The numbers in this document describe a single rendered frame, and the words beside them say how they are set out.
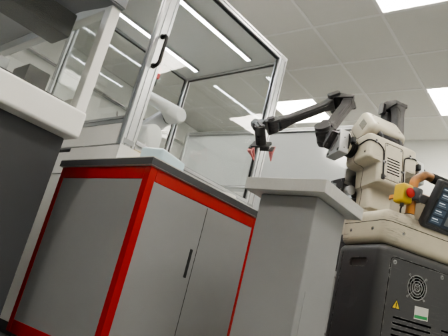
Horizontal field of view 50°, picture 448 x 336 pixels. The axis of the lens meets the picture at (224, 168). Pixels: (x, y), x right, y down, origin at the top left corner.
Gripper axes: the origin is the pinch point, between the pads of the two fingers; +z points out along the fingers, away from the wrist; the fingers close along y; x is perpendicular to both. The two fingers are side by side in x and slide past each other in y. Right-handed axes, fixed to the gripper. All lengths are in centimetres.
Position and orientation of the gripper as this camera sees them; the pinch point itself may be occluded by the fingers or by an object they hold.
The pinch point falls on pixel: (262, 159)
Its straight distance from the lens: 263.0
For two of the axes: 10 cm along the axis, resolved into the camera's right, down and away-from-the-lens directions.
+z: 1.0, 8.9, 4.4
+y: -9.2, -0.8, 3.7
